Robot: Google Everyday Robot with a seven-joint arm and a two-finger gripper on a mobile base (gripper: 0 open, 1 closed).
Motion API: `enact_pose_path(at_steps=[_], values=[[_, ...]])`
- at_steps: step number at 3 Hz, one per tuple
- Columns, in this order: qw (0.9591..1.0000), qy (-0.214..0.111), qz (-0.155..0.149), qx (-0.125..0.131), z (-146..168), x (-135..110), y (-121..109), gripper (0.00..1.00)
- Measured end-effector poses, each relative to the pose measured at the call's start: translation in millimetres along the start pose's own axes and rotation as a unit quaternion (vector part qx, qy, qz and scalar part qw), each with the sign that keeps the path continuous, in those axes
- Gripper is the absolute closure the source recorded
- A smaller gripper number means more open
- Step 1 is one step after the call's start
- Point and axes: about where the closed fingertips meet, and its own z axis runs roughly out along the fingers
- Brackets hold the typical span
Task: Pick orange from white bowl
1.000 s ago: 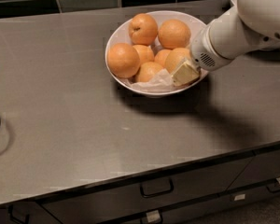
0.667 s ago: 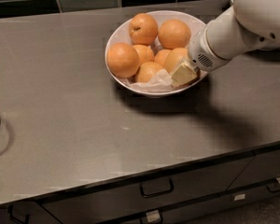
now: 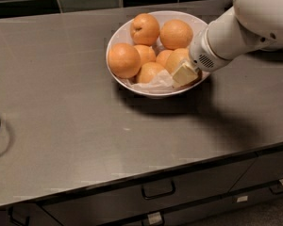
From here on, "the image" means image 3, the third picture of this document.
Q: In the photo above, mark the black left drawer handle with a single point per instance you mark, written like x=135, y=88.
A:
x=16, y=219

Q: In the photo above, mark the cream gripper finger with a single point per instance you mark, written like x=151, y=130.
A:
x=185, y=73

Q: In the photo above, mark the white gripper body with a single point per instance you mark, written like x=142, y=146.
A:
x=202, y=55

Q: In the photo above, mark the small orange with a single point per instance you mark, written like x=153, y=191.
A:
x=148, y=71
x=146, y=53
x=163, y=56

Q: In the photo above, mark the small middle right orange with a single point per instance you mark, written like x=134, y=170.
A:
x=163, y=56

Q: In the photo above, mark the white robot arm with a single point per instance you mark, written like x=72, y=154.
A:
x=249, y=25

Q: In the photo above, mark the white bowl with oranges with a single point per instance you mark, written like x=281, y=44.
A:
x=122, y=35

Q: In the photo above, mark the lower drawer front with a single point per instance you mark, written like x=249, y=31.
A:
x=192, y=211

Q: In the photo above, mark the grey right drawer front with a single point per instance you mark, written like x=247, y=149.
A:
x=267, y=167

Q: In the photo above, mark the black middle drawer handle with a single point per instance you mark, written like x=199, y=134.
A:
x=158, y=189

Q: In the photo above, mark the black drawer handle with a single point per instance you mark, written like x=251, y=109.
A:
x=16, y=219
x=158, y=189
x=276, y=189

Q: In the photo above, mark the small middle left orange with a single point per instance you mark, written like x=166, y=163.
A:
x=146, y=53

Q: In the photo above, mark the white paper in bowl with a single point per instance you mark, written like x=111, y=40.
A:
x=158, y=84

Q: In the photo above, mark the grey middle drawer front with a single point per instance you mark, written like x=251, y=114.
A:
x=132, y=201

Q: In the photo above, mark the small front orange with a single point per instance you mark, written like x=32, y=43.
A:
x=148, y=71

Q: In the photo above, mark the grey drawer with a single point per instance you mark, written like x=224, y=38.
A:
x=267, y=167
x=132, y=201

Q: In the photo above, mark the black right drawer handle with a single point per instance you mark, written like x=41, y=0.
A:
x=276, y=189

